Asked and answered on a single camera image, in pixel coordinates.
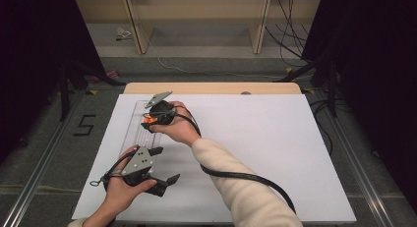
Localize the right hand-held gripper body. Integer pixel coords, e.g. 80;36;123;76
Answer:
143;90;178;127

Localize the pink cloth scrap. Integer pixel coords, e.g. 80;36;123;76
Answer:
91;69;120;84

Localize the person's right hand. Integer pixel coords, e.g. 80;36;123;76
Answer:
149;100;202;148

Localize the black curtain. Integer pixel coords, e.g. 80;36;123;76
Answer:
303;0;417;208
0;0;106;162

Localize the person's left hand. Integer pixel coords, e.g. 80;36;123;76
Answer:
98;144;158;219

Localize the beige wooden shelf unit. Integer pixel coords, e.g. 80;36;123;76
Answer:
75;0;322;56

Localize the crumpled paper scrap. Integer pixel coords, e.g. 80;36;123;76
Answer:
115;27;133;42

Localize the black tripod stand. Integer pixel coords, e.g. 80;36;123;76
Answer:
274;53;338;118
58;61;126;122

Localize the aluminium floor rail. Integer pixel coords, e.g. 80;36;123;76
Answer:
0;88;87;227
311;88;396;227

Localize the white board sheet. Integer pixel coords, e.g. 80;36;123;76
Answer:
71;93;358;224

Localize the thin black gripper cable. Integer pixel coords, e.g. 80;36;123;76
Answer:
89;151;139;188

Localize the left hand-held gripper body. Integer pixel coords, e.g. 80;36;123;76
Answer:
120;145;167;199

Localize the thick black gripper cable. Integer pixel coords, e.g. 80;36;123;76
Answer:
173;105;298;215

